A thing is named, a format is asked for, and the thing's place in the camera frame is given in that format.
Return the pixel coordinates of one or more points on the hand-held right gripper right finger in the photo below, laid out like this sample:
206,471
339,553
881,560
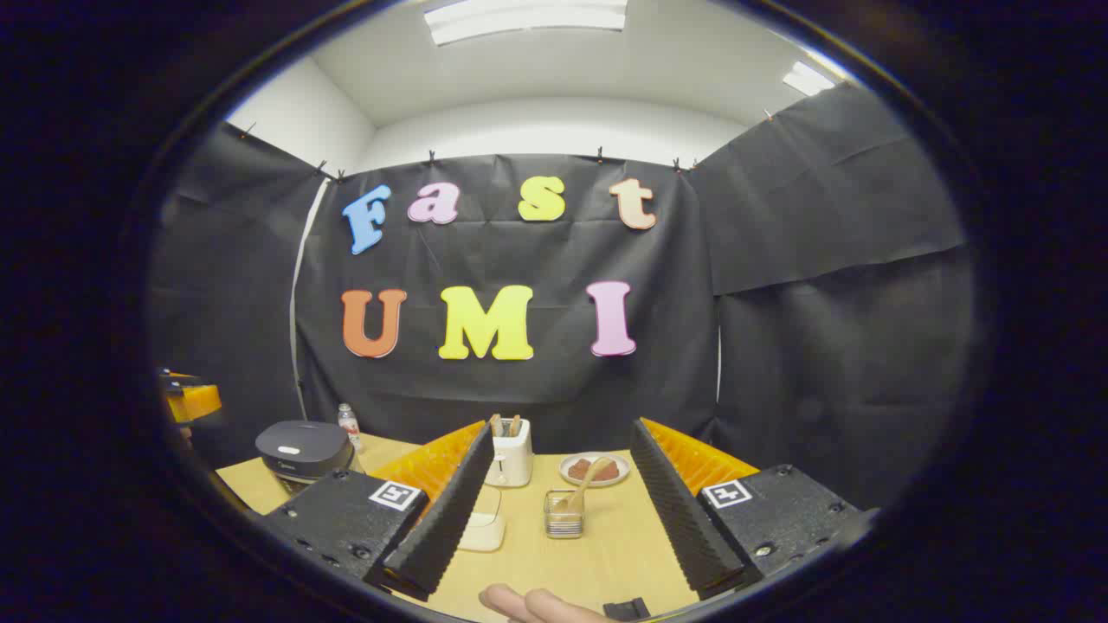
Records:
675,510

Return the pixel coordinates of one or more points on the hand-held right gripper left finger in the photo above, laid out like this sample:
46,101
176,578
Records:
450,519

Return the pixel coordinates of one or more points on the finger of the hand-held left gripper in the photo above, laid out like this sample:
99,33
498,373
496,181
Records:
195,402

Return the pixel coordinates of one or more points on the wooden spoon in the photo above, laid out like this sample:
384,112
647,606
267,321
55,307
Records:
582,489

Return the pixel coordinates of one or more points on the dark grey rice cooker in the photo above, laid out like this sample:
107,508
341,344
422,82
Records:
303,446

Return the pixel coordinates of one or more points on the white round plate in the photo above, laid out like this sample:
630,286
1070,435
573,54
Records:
623,472

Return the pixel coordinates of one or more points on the red meat piece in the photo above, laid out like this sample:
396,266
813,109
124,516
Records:
577,469
608,470

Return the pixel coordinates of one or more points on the white toaster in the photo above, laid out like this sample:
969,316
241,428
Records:
511,459

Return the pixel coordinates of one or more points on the clear water bottle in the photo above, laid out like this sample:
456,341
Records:
349,426

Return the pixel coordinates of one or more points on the black backdrop cloth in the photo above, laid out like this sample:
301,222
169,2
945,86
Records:
519,251

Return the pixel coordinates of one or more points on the small ceiling light panel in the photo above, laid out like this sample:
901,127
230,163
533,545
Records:
808,78

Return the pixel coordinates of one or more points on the long ceiling light panel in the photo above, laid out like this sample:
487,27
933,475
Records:
528,17

